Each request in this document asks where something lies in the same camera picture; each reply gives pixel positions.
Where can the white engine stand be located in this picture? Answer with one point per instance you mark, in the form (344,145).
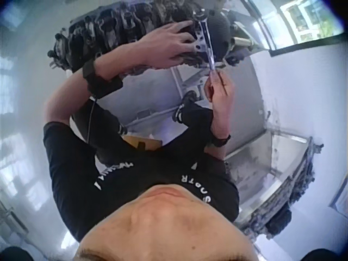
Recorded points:
(187,81)

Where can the black wrist band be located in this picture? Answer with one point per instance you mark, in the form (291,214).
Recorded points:
(220,140)
(100,81)

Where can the silver combination wrench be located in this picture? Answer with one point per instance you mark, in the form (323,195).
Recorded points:
(205,38)

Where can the person's left hand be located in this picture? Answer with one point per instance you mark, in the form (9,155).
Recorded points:
(152,49)

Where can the tan wooden stool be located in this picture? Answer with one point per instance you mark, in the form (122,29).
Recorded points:
(144,142)

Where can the person's right hand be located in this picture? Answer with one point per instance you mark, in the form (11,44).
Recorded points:
(221,103)

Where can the person's legs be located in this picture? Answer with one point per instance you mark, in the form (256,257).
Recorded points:
(108,130)

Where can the black framed window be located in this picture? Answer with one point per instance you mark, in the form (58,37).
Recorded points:
(301,21)

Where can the dark car engine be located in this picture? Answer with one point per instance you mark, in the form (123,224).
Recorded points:
(108,30)

